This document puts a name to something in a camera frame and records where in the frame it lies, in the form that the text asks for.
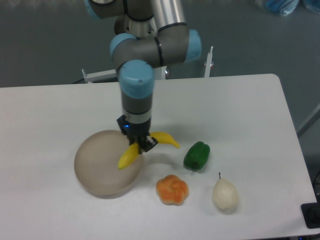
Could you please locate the yellow banana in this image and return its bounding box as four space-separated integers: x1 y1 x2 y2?
117 131 180 170

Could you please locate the black device at table edge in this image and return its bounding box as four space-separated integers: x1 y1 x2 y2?
300 202 320 229

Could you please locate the white metal bracket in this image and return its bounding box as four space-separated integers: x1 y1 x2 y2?
81 69 118 83

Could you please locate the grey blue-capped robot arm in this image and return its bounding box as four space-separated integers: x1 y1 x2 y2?
84 0 202 154

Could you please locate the white upright bracket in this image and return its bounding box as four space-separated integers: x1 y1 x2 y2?
204 46 214 78

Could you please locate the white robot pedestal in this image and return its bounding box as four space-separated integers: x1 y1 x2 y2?
114 14 171 82

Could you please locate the green bell pepper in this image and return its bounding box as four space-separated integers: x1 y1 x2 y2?
183 141 211 171

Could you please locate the beige round plate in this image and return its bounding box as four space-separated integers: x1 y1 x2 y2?
74 130 143 198

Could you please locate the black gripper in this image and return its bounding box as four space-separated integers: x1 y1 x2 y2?
116 114 158 154

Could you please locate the orange knotted bread roll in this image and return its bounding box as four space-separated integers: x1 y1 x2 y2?
156 174 189 206

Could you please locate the blue plastic bag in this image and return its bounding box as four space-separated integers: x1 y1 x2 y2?
254 0 320 17

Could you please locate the white pear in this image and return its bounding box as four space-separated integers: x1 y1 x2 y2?
212 173 239 211

